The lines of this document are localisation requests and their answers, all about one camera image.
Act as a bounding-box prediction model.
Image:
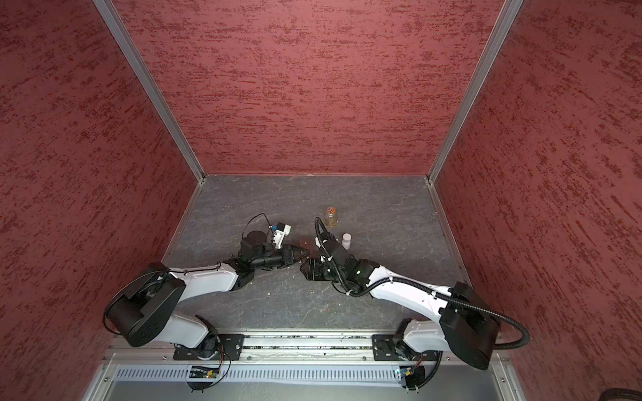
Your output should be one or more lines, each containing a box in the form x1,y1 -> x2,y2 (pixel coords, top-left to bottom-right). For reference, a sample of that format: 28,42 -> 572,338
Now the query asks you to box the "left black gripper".
252,244 -> 310,270

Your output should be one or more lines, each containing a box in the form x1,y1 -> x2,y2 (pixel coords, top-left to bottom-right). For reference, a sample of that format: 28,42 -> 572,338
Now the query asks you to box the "white pill bottle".
341,232 -> 352,250

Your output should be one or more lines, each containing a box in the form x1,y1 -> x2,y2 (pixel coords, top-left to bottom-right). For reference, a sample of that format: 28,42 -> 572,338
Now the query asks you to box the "brown pill organizer strip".
299,238 -> 314,252

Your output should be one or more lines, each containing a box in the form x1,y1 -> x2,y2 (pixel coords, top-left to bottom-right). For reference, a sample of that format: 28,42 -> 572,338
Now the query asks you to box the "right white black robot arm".
301,255 -> 501,370

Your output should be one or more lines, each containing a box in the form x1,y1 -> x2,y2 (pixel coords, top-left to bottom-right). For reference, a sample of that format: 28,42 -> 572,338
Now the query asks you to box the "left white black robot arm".
103,224 -> 310,361

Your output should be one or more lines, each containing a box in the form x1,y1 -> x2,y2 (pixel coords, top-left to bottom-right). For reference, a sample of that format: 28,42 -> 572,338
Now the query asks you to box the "amber glass pill jar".
324,207 -> 338,228

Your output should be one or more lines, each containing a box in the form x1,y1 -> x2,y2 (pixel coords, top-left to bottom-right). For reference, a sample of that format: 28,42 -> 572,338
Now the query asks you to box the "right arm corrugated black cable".
313,216 -> 531,351

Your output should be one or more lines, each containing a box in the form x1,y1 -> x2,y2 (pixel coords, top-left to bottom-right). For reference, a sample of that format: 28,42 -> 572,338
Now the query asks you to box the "aluminium front rail frame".
102,330 -> 402,366

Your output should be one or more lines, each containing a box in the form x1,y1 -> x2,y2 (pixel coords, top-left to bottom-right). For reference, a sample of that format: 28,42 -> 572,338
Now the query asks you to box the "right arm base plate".
371,334 -> 438,363

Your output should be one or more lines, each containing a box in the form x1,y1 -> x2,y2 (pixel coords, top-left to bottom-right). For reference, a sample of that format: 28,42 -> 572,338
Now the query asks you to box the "white slotted cable duct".
113,364 -> 401,387

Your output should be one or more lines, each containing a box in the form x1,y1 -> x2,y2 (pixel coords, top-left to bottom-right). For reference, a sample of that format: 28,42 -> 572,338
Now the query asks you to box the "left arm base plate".
173,334 -> 245,363

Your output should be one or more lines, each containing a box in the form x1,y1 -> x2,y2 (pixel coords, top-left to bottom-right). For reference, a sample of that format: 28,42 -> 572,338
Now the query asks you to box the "left aluminium corner post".
93,0 -> 207,185

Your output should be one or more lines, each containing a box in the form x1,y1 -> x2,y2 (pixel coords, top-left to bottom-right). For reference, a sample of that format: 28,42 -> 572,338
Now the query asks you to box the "aluminium corner post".
427,0 -> 523,185
93,0 -> 207,185

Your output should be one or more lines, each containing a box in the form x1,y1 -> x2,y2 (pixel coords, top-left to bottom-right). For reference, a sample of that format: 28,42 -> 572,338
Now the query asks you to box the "right aluminium corner post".
427,0 -> 523,185

